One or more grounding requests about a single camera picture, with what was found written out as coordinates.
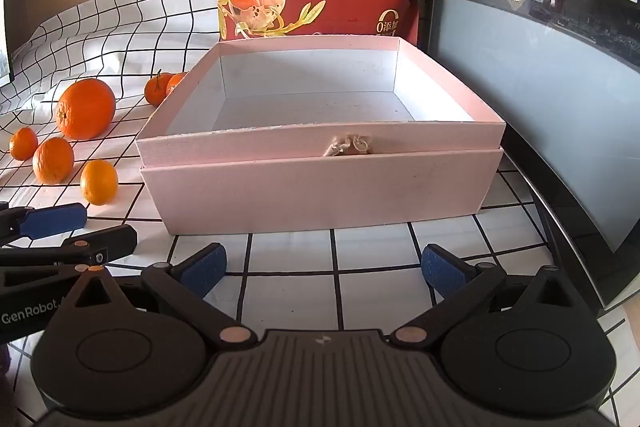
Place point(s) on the black glass-front appliance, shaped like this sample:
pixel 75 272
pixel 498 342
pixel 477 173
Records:
pixel 550 107

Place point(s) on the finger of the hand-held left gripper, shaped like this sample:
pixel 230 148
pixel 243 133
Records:
pixel 50 219
pixel 100 244

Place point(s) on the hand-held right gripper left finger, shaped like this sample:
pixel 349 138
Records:
pixel 205 269

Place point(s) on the yellow-orange citrus fruit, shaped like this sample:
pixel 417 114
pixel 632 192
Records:
pixel 99 182

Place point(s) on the large orange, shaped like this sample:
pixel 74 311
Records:
pixel 85 108

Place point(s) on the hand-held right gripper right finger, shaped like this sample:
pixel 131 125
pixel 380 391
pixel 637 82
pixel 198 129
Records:
pixel 440 269

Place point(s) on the white black-checked tablecloth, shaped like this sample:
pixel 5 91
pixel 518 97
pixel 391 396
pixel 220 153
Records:
pixel 300 267

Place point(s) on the pink cardboard box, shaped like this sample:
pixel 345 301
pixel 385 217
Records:
pixel 300 197

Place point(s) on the small mandarin orange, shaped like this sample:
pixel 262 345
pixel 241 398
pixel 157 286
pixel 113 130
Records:
pixel 23 143
pixel 158 89
pixel 53 160
pixel 176 82

